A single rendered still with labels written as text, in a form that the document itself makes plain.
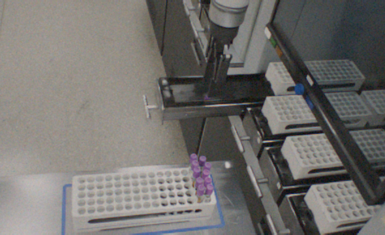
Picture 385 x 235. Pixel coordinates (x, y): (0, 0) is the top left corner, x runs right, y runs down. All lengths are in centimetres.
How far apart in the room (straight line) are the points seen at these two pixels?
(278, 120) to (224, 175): 23
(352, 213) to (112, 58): 193
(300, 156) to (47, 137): 143
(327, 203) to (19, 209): 68
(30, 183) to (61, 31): 197
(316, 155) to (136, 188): 47
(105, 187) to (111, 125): 133
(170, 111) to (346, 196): 51
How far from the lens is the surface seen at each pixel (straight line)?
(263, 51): 131
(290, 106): 117
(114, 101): 232
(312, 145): 109
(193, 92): 122
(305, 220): 100
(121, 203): 86
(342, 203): 102
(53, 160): 207
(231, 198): 97
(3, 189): 99
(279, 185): 106
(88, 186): 89
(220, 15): 98
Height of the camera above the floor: 161
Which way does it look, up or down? 45 degrees down
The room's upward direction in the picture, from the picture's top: 11 degrees clockwise
